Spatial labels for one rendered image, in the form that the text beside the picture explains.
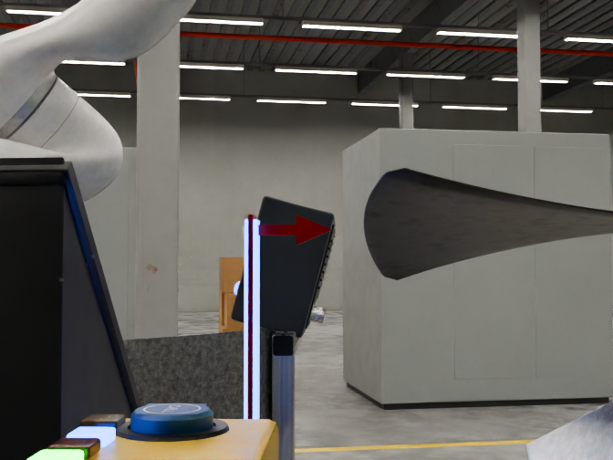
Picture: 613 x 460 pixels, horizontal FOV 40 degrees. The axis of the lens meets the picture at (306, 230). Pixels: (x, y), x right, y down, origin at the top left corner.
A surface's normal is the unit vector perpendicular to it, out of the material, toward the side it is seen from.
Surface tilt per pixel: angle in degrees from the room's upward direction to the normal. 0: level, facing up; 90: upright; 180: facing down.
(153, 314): 90
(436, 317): 90
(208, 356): 90
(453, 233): 164
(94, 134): 64
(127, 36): 122
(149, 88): 90
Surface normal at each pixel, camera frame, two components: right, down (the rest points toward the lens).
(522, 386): 0.18, -0.04
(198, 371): 0.72, -0.03
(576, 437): -0.69, -0.59
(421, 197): -0.11, 0.96
